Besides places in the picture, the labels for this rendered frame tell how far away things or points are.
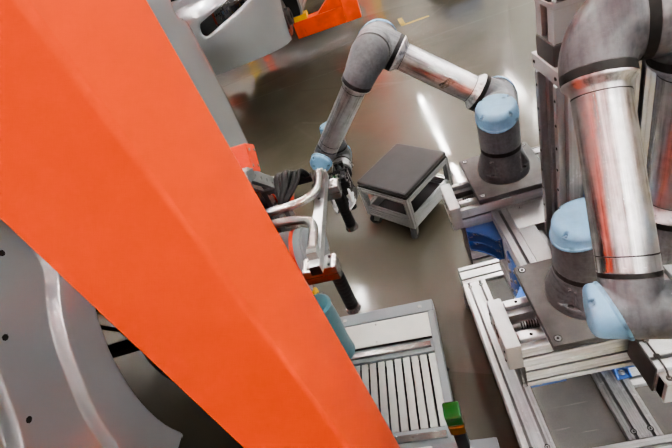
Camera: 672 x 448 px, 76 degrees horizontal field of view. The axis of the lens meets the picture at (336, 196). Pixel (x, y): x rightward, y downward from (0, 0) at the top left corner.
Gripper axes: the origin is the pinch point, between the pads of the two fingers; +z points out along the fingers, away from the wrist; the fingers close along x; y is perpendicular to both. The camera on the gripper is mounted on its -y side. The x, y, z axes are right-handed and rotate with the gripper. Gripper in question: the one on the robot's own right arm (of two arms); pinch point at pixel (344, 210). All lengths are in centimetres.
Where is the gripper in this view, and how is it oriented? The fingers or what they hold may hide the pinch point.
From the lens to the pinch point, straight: 142.6
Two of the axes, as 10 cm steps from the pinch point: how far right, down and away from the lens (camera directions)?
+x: 9.4, -2.7, -2.0
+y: -3.4, -7.5, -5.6
